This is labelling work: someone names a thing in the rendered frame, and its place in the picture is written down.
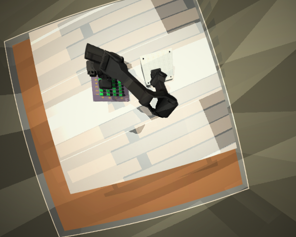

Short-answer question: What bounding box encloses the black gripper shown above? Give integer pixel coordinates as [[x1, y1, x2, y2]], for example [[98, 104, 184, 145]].
[[98, 73, 112, 89]]

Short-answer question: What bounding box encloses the grey switch panel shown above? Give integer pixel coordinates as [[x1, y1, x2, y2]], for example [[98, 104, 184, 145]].
[[91, 75, 129, 102]]

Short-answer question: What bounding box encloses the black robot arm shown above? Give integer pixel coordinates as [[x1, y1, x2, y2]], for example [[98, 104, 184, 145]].
[[84, 43, 179, 118]]

